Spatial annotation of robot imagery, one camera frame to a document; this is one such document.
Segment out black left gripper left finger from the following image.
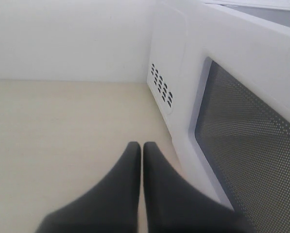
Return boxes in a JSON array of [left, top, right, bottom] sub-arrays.
[[36, 142, 141, 233]]

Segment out white microwave oven body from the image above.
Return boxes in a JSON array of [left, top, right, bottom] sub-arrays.
[[144, 0, 290, 156]]

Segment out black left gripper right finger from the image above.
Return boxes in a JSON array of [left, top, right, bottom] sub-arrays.
[[143, 142, 254, 233]]

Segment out white microwave door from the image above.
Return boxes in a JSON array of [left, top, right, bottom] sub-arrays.
[[174, 0, 290, 233]]

